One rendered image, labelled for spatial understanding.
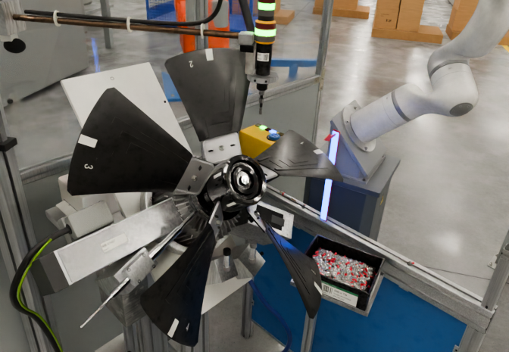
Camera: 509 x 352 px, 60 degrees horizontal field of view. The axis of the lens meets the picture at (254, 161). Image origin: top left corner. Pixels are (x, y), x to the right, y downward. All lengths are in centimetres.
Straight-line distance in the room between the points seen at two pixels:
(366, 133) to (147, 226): 88
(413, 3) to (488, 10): 715
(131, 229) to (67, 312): 100
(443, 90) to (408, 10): 707
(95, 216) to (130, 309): 49
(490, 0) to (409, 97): 37
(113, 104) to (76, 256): 31
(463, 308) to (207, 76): 93
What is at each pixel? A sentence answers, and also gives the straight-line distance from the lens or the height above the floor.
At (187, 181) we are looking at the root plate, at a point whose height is 121.
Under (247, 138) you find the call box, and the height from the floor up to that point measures 106.
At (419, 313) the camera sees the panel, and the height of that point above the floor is 71.
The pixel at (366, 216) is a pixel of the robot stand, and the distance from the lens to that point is 166.
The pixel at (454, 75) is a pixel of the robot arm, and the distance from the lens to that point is 147.
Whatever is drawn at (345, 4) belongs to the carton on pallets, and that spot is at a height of 23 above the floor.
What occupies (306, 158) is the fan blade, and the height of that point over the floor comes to 117.
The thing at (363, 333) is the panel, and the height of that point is 49.
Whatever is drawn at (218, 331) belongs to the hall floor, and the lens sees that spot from 226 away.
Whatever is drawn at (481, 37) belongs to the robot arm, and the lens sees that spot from 136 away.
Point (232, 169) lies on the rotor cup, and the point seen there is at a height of 124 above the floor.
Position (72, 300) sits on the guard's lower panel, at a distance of 194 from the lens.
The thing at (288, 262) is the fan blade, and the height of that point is 104.
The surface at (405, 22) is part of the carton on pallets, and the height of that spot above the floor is 28.
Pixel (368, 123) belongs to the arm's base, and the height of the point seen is 113.
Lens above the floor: 173
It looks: 29 degrees down
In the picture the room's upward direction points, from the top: 3 degrees clockwise
